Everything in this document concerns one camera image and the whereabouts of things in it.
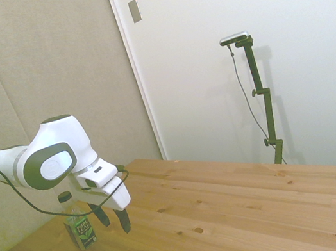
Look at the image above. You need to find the silver exterior camera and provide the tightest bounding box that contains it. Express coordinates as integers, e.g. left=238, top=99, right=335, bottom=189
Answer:
left=218, top=29, right=251, bottom=47

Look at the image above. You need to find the clear Pure Leaf tea bottle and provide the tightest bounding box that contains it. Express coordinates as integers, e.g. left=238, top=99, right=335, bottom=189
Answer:
left=56, top=187, right=100, bottom=251

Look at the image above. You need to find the grey wall switch plate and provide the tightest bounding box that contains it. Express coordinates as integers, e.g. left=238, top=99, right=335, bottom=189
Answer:
left=127, top=0, right=143, bottom=24

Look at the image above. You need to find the dark green camera stand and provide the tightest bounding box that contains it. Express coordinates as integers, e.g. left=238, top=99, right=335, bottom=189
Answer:
left=233, top=34, right=288, bottom=169

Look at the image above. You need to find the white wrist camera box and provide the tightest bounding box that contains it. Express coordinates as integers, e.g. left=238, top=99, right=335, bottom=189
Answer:
left=72, top=156, right=122, bottom=192

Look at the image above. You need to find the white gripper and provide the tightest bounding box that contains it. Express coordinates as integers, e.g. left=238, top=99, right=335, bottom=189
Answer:
left=68, top=164, right=138, bottom=242

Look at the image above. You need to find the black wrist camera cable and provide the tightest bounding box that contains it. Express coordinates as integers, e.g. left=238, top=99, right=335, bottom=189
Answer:
left=0, top=120, right=136, bottom=231

